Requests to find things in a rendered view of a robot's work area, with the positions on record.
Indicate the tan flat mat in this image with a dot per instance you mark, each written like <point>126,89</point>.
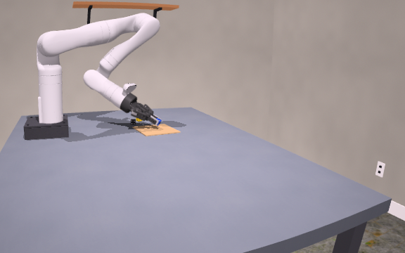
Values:
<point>152,130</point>

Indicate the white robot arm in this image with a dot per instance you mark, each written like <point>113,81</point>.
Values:
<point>50,100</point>

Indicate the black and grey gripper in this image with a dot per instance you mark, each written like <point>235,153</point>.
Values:
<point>129,104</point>

